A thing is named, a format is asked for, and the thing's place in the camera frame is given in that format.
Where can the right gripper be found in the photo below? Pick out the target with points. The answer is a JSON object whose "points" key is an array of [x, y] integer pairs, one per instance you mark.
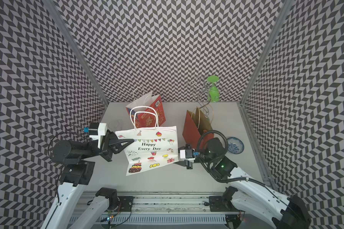
{"points": [[185, 164]]}

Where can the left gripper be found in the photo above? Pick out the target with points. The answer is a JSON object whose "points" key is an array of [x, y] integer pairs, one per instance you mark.
{"points": [[116, 144]]}

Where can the white happy every day bag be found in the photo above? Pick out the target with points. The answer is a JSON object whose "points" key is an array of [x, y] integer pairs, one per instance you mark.
{"points": [[153, 147]]}

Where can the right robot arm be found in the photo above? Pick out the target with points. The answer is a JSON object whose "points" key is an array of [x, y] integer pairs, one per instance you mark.
{"points": [[243, 192]]}

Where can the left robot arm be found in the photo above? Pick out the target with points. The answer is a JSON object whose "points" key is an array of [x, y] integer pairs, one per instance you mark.
{"points": [[75, 178]]}

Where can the plain red paper bag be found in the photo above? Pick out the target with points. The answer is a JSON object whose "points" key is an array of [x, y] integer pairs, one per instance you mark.
{"points": [[195, 125]]}

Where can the red printed paper bag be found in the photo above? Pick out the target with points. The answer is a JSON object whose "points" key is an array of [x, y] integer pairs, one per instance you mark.
{"points": [[146, 110]]}

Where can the clear plastic cup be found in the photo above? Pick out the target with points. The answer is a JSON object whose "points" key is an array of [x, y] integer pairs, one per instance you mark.
{"points": [[115, 125]]}

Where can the blue white ceramic dish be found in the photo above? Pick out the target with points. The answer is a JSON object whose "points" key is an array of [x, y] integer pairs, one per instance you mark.
{"points": [[235, 145]]}

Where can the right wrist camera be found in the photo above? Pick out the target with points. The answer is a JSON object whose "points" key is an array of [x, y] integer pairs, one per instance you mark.
{"points": [[187, 154]]}

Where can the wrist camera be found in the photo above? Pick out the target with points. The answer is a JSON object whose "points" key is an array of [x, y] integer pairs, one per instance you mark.
{"points": [[96, 132], [187, 154]]}

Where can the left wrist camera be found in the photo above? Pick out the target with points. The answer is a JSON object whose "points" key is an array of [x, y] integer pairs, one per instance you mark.
{"points": [[96, 132]]}

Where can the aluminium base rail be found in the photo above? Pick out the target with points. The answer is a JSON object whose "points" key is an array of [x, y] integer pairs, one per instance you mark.
{"points": [[175, 209]]}

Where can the green wire rack stand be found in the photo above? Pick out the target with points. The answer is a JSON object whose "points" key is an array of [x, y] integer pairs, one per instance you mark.
{"points": [[206, 94]]}

